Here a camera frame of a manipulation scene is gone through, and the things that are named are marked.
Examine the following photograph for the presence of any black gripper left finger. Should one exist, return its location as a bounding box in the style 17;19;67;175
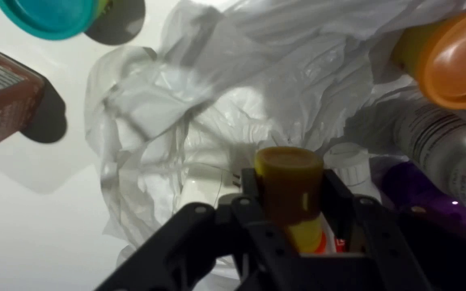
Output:
95;166;321;291

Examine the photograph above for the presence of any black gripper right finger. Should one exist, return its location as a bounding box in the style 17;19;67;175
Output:
323;166;466;291

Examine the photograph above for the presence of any translucent white plastic bag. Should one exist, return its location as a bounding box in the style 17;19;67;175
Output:
83;0;466;291

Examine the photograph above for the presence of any spice jar with red lid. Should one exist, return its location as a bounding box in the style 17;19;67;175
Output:
0;49;49;158

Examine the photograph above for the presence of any teal-lidded green dough can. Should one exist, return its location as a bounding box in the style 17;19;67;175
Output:
0;0;112;41

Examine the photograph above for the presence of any purple container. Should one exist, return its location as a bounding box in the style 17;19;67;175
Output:
378;159;466;232

